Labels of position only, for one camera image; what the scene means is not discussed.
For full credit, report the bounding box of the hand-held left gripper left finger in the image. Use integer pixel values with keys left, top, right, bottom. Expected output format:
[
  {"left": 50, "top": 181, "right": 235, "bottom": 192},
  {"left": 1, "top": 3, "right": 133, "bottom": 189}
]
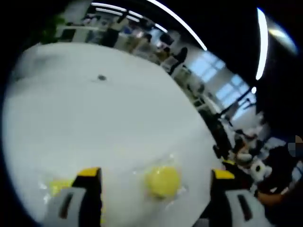
[{"left": 44, "top": 166, "right": 104, "bottom": 227}]

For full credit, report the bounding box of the bright window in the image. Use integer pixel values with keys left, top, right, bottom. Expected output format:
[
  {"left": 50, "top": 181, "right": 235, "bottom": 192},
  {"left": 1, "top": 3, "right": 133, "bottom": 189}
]
[{"left": 188, "top": 51, "right": 258, "bottom": 119}]

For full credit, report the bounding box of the long ceiling light strip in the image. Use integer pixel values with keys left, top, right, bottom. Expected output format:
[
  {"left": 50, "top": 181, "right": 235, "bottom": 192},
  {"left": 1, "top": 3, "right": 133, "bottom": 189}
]
[
  {"left": 255, "top": 8, "right": 269, "bottom": 81},
  {"left": 146, "top": 0, "right": 208, "bottom": 52}
]

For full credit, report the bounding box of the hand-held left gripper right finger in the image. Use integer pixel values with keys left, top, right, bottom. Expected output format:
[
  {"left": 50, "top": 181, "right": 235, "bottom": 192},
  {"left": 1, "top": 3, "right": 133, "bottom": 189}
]
[{"left": 209, "top": 168, "right": 269, "bottom": 227}]

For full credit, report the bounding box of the green potted plant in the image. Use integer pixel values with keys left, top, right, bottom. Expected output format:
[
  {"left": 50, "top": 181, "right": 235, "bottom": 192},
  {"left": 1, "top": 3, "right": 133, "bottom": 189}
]
[{"left": 41, "top": 13, "right": 66, "bottom": 44}]

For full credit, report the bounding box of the small yellow silicone block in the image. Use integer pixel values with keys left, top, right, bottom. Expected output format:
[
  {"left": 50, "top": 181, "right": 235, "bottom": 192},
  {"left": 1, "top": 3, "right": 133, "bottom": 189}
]
[{"left": 144, "top": 166, "right": 182, "bottom": 200}]

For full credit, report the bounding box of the large yellow silicone block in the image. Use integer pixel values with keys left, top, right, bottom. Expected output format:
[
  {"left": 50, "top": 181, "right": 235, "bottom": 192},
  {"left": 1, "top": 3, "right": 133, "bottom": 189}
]
[{"left": 48, "top": 178, "right": 75, "bottom": 197}]

